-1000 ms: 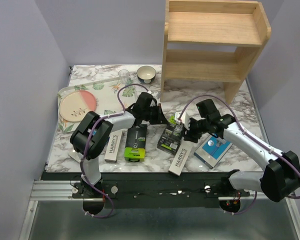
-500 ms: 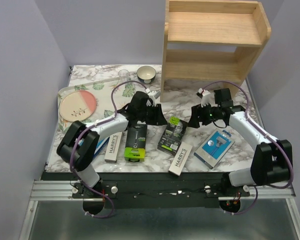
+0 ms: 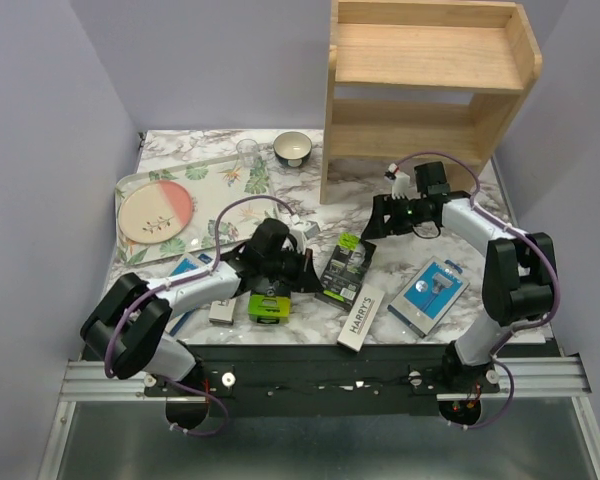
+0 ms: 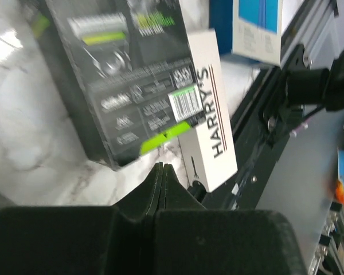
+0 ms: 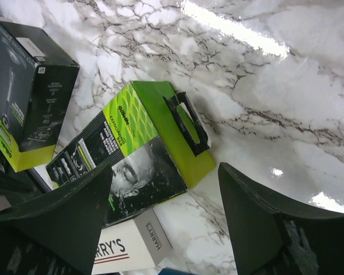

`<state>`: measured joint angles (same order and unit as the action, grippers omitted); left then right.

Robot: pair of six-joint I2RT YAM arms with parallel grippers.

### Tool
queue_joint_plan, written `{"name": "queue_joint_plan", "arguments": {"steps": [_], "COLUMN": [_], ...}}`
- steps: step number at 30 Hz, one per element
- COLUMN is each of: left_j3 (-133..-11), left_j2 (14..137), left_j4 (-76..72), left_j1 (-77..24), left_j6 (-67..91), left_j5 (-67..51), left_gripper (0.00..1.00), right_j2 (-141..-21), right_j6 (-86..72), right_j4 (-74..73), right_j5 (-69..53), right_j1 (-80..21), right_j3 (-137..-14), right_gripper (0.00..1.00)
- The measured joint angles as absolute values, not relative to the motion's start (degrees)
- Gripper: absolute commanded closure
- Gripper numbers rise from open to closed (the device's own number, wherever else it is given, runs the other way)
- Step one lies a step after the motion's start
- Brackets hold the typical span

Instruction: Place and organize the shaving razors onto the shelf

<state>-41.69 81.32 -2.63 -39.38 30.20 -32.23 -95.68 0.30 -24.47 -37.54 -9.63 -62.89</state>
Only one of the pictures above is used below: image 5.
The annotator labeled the black green Gillette box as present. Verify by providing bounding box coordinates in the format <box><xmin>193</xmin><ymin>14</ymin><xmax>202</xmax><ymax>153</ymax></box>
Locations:
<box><xmin>0</xmin><ymin>21</ymin><xmax>80</xmax><ymax>172</ymax></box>
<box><xmin>46</xmin><ymin>81</ymin><xmax>216</xmax><ymax>227</ymax></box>

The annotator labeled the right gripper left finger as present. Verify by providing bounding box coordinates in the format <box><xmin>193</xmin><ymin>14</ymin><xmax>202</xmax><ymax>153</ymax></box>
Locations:
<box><xmin>0</xmin><ymin>164</ymin><xmax>112</xmax><ymax>274</ymax></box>

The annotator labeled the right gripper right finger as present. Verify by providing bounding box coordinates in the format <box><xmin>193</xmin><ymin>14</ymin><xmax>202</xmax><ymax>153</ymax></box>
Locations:
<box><xmin>218</xmin><ymin>163</ymin><xmax>344</xmax><ymax>274</ymax></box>

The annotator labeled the right white Harry's box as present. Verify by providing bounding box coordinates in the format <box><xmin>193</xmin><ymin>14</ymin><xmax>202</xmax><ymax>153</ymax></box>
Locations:
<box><xmin>92</xmin><ymin>209</ymin><xmax>172</xmax><ymax>274</ymax></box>

